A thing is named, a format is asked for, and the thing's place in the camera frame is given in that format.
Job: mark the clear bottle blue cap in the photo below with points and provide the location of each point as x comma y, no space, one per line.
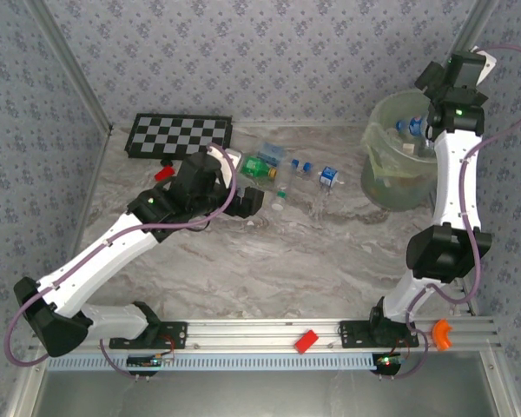
294,163
306,166

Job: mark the red plastic block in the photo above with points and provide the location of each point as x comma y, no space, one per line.
306,342

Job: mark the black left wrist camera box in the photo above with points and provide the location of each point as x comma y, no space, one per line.
249,202

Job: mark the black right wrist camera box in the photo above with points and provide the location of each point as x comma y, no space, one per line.
430,77

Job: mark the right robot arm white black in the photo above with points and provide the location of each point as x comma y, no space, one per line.
453,182

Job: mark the green bottle yellow cap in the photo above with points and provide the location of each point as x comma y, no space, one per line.
256,167

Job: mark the small circuit board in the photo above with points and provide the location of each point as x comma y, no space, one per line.
145,360
388,360

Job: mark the aluminium frame post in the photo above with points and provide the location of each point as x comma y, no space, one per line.
72,65
477,19

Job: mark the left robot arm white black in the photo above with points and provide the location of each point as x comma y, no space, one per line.
95,256

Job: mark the green plastic bin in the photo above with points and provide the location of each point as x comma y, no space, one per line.
386,191

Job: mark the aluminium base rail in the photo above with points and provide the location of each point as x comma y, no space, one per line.
252,334

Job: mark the aluminium back rail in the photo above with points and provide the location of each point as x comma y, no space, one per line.
286,123

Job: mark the red block black end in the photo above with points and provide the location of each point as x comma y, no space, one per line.
164,174

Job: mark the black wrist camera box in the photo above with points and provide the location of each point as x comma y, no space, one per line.
430,77
249,202

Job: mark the orange curved plastic piece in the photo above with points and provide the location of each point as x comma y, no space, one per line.
438,332

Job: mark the black white chessboard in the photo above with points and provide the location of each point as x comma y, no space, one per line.
178,137

